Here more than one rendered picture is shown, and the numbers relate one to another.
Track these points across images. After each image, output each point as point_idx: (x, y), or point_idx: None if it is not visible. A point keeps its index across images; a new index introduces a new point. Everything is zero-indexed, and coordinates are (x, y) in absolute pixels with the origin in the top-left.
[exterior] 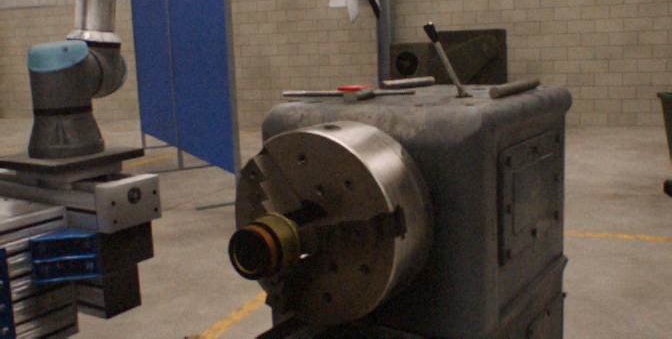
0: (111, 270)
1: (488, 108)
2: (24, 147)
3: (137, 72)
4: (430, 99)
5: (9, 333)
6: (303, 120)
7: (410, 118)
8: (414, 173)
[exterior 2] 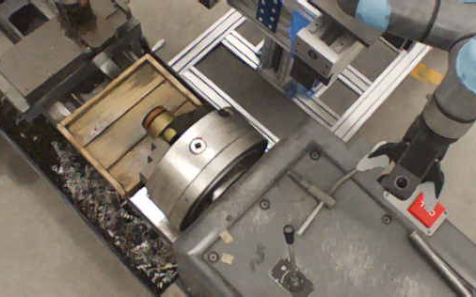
0: (299, 64)
1: (199, 268)
2: None
3: None
4: (284, 246)
5: (271, 29)
6: (280, 142)
7: (214, 209)
8: (178, 209)
